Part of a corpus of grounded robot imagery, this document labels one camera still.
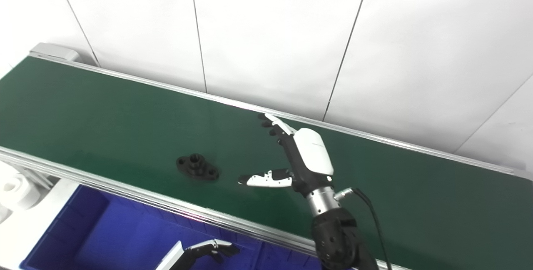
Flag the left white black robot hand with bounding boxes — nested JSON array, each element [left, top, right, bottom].
[[155, 238, 241, 270]]

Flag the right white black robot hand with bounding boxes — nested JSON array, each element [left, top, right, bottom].
[[238, 112, 336, 199]]

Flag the black flanged plastic part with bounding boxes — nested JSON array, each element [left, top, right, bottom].
[[175, 153, 220, 181]]

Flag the green conveyor belt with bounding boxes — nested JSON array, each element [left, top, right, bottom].
[[0, 56, 533, 270]]

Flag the white round plastic part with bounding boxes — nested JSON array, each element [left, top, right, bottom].
[[0, 173, 42, 220]]

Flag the grey conveyor end housing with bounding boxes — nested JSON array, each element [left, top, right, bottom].
[[29, 42, 82, 63]]

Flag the thin aluminium conveyor rail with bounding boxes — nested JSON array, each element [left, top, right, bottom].
[[29, 51, 533, 181]]

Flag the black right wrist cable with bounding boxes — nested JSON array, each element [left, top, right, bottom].
[[334, 187, 394, 270]]

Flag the wide ribbed aluminium conveyor rail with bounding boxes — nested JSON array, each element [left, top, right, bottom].
[[0, 146, 413, 270]]

